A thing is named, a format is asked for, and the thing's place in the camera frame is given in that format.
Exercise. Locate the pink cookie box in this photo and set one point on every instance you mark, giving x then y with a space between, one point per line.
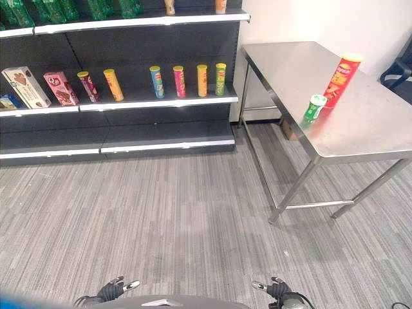
61 88

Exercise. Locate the dark grey shop shelf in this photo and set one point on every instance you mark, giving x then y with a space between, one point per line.
119 80

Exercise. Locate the black office chair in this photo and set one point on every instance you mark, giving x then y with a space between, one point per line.
398 73

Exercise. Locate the magenta chips can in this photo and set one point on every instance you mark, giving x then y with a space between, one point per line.
179 81

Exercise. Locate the maroon chips can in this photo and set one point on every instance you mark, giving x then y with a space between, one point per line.
89 86

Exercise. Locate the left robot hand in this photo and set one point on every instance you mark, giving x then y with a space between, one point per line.
111 289

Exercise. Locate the yellow-orange chips can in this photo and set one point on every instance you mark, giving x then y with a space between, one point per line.
202 80

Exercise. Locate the white cookie box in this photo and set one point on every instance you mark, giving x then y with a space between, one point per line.
26 87

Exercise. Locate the blue snack box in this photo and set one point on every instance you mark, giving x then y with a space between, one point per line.
8 102

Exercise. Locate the cardboard box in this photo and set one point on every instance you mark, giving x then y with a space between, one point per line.
288 128

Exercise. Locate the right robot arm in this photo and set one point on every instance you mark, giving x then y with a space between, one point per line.
291 302

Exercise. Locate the stainless steel table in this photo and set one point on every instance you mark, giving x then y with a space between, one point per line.
338 106

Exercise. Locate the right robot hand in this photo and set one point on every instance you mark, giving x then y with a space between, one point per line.
276 289

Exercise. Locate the red chips can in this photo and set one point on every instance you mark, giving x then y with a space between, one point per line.
339 81

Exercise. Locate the orange chips can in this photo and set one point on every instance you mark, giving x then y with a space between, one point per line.
113 84

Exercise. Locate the blue chips can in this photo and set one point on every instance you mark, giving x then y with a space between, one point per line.
156 81

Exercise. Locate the small green chips can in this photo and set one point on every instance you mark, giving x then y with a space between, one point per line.
311 111

